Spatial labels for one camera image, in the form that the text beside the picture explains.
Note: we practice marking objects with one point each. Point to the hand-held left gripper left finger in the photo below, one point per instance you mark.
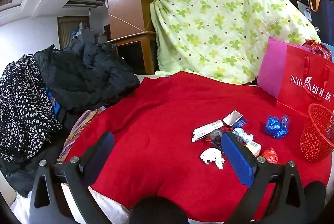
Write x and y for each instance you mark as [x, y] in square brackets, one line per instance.
[104, 150]

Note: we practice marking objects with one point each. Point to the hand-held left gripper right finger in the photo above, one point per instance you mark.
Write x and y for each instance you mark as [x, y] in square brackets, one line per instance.
[237, 158]

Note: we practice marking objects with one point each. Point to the small orange barcode box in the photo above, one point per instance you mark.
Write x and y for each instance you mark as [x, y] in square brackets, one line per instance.
[252, 147]

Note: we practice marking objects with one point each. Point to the light blue paper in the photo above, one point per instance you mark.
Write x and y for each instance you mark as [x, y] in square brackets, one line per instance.
[238, 132]

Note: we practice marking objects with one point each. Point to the white tissue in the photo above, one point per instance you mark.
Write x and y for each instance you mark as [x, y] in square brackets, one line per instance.
[211, 156]

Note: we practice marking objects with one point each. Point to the dark clear plastic wrapper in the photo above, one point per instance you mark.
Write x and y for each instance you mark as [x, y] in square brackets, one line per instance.
[216, 135]

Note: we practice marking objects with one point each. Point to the red foil wrapper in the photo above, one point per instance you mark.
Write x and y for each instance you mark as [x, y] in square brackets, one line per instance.
[270, 155]

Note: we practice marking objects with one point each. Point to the small blue white carton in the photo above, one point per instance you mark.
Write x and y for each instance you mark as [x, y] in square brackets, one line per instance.
[232, 118]

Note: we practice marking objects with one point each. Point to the white medicine box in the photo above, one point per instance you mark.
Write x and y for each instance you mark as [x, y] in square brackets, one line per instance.
[206, 130]

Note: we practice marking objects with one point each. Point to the blue plastic wrapper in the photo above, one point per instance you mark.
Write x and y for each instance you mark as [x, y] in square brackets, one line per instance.
[274, 126]

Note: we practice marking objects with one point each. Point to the red mesh plastic basket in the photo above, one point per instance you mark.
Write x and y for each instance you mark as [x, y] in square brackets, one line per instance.
[317, 135]

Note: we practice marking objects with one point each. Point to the striped cloth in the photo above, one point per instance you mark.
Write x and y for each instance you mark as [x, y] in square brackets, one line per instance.
[78, 127]

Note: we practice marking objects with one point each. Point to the white bed sheet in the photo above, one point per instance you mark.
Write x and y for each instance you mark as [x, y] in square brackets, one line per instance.
[109, 205]

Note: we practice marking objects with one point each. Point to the red blanket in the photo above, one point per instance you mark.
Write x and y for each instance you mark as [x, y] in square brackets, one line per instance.
[156, 122]

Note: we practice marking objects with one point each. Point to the blue printed cloth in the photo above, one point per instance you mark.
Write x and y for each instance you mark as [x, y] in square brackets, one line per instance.
[52, 101]

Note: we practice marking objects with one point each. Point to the black puffy jacket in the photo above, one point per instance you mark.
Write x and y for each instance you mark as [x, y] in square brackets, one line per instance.
[91, 77]

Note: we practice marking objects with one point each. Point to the dark cloth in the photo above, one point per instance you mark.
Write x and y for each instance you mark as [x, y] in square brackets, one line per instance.
[21, 174]

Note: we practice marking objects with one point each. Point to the black white floral garment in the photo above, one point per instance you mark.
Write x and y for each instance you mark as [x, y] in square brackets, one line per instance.
[23, 109]

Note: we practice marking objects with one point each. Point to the red paper gift bag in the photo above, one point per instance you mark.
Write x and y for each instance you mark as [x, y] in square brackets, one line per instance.
[292, 67]

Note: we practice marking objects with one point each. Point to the grey box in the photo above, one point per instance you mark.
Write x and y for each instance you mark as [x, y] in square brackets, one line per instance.
[86, 36]

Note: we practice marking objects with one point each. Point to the brown wooden door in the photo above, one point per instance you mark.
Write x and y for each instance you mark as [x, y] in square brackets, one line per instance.
[65, 30]

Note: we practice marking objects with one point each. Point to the red plastic bag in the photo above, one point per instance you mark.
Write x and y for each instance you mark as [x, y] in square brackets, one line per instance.
[317, 47]

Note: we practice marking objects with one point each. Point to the green clover print quilt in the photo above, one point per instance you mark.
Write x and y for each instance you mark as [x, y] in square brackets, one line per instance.
[221, 17]

